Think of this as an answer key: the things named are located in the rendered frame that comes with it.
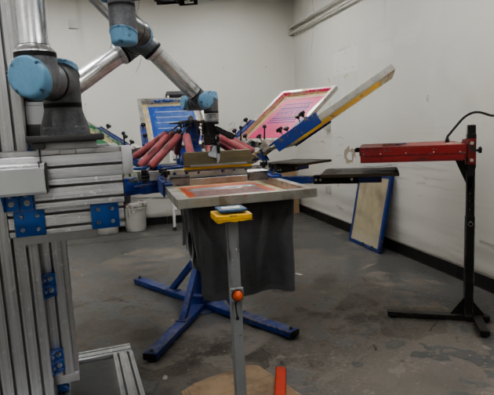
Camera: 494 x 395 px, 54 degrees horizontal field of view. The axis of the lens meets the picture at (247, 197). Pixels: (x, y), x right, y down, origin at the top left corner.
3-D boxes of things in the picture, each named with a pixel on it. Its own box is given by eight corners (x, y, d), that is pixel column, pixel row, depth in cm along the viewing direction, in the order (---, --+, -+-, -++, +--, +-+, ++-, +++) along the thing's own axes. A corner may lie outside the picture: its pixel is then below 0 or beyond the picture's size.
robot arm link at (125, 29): (146, 48, 144) (143, 9, 142) (133, 41, 133) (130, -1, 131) (120, 49, 145) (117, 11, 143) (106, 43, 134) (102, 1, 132)
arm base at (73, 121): (39, 135, 147) (35, 103, 146) (41, 135, 161) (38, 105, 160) (91, 133, 152) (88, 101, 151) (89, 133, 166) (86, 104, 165)
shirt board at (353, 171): (397, 179, 320) (397, 167, 319) (399, 186, 281) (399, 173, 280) (205, 183, 355) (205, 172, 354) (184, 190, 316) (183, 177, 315)
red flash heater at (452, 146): (459, 157, 310) (460, 138, 309) (473, 163, 267) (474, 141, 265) (361, 160, 326) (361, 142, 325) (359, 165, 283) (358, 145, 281)
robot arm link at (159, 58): (142, 16, 208) (220, 96, 229) (135, 22, 218) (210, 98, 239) (125, 35, 205) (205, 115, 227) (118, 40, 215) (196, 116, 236)
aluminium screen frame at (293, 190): (317, 197, 203) (317, 187, 203) (177, 209, 189) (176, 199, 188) (263, 179, 279) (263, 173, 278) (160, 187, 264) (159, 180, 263)
